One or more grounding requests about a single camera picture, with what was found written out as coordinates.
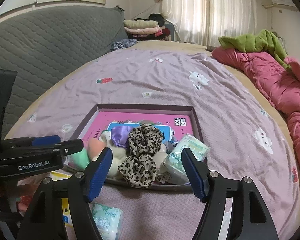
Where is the green tissue pack in box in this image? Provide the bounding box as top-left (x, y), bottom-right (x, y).
top-left (162, 134), bottom-right (210, 185)

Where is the green garment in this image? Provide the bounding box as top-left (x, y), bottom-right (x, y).
top-left (218, 29), bottom-right (291, 69)

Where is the pink patterned bed sheet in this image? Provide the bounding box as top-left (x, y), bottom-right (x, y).
top-left (10, 49), bottom-right (300, 239)

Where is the green makeup sponge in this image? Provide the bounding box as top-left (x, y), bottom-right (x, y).
top-left (67, 148), bottom-right (90, 171)

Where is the leopard print scrunchie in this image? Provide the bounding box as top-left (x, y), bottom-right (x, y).
top-left (118, 124), bottom-right (164, 189)

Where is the purple satin scrunchie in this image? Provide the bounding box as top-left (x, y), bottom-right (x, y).
top-left (111, 125), bottom-right (133, 149)

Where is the pink book in box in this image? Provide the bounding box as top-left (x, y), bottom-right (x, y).
top-left (74, 110), bottom-right (194, 141)

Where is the dark shallow cardboard box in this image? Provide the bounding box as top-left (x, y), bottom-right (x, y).
top-left (63, 103), bottom-right (208, 192)

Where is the cream plush puff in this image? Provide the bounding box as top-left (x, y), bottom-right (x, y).
top-left (99, 130), bottom-right (127, 180)

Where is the pink crumpled quilt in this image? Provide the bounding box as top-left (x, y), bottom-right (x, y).
top-left (212, 47), bottom-right (300, 167)

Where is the white sheer curtain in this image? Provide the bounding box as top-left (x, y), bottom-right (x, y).
top-left (162, 0), bottom-right (257, 46)

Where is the green floral tissue pack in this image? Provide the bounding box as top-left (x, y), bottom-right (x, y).
top-left (91, 203), bottom-right (123, 240)

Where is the blue patterned cloth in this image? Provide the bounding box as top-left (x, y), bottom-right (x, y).
top-left (110, 38), bottom-right (137, 51)

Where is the grey quilted headboard cover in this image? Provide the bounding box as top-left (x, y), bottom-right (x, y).
top-left (0, 5), bottom-right (127, 134)

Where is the folded clothes pile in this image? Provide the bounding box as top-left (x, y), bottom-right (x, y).
top-left (123, 14), bottom-right (175, 41)

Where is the peach makeup sponge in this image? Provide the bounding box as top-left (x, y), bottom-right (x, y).
top-left (87, 138), bottom-right (106, 161)

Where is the hand with red nails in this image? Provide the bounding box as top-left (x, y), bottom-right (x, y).
top-left (0, 179), bottom-right (35, 213)

